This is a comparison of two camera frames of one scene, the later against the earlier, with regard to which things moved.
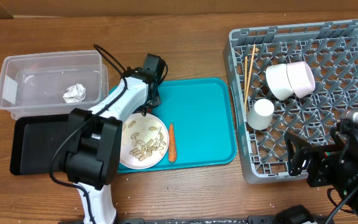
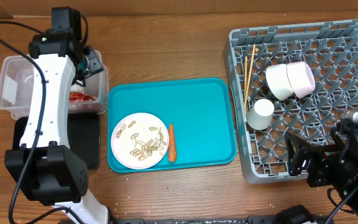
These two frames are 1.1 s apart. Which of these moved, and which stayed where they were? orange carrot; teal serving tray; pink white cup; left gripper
Moved: left gripper
Stayed: pink white cup; teal serving tray; orange carrot
